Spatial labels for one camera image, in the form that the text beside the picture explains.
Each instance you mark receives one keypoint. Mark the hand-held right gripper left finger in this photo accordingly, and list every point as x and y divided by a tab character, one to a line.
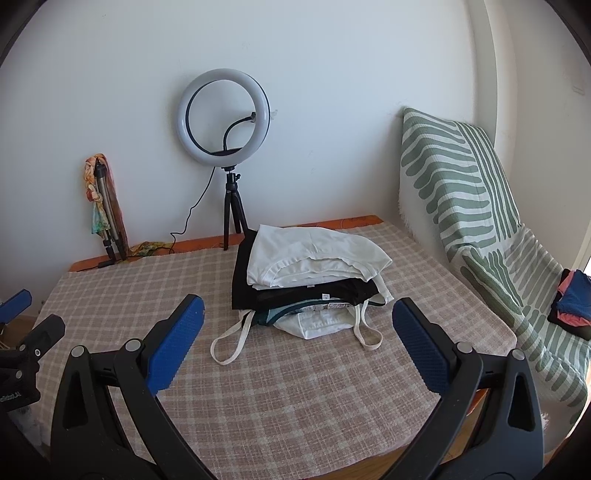
180	341

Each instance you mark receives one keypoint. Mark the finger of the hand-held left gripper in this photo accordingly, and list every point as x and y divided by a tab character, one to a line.
46	332
16	304

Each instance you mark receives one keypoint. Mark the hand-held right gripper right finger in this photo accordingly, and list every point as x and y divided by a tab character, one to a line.
422	350

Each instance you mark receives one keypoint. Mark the white t-shirt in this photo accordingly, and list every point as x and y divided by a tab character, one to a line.
314	254

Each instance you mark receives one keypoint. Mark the white garment with dark trim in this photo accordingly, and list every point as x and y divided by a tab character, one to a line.
272	316

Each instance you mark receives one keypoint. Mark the beige checkered blanket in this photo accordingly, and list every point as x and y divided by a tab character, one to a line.
277	392

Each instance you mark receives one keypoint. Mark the colourful patterned scarf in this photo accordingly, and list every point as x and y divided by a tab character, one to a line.
97	219

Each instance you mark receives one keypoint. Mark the grey folded tripod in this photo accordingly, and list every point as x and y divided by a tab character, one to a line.
108	207

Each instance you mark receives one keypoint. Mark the small black folded garment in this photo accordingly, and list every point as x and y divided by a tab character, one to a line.
568	325

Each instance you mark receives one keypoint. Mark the blue garment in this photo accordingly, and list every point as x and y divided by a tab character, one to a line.
577	295

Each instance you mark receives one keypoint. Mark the green striped blanket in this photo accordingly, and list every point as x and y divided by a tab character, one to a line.
461	184

